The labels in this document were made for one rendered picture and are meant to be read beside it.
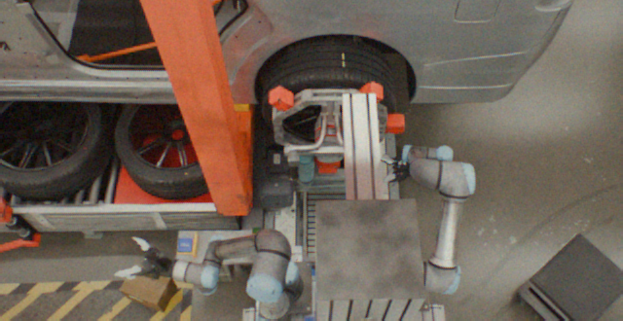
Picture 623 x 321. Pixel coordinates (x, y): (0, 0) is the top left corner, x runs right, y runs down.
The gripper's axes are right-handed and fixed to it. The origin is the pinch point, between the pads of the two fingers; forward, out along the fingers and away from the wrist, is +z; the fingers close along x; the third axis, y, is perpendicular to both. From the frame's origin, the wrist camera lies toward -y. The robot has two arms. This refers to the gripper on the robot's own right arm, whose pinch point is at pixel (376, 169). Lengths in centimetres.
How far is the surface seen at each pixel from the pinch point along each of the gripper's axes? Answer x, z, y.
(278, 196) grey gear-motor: -7, 48, -44
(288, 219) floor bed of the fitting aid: -6, 44, -75
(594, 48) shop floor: -135, -165, -83
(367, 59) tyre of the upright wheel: -42, 4, 30
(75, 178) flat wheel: -17, 156, -41
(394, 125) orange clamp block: -20.9, -9.7, 5.5
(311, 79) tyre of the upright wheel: -29, 30, 33
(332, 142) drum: -10.3, 20.5, 8.4
